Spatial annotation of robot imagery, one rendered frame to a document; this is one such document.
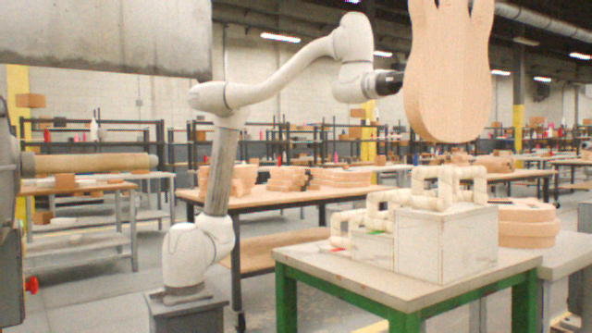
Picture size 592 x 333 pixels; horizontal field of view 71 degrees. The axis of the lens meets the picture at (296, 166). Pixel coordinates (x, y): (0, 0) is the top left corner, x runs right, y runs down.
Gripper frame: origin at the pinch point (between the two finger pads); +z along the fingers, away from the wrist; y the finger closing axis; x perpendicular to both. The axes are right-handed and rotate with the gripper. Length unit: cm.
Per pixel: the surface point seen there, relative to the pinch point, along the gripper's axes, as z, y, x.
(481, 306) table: -34, -85, -96
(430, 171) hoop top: 0.0, 5.2, -25.9
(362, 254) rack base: -17, 14, -51
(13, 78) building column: -700, 51, 82
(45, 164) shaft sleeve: -13, 92, -21
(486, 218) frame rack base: 9.4, -6.4, -38.7
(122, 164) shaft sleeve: -12, 80, -21
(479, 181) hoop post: 7.3, -6.6, -28.9
